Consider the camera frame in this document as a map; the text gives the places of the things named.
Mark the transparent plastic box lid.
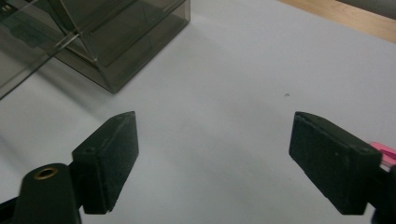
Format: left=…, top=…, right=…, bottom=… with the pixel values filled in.
left=0, top=0, right=94, bottom=101

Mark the smoky transparent plastic box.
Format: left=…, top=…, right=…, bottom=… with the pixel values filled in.
left=46, top=0, right=191, bottom=94

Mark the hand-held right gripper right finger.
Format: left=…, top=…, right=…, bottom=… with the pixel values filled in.
left=288, top=111, right=396, bottom=217

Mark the pink object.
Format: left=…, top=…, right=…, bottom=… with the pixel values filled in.
left=369, top=141, right=396, bottom=172

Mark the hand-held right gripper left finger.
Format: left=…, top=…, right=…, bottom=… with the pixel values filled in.
left=68, top=110, right=140, bottom=216

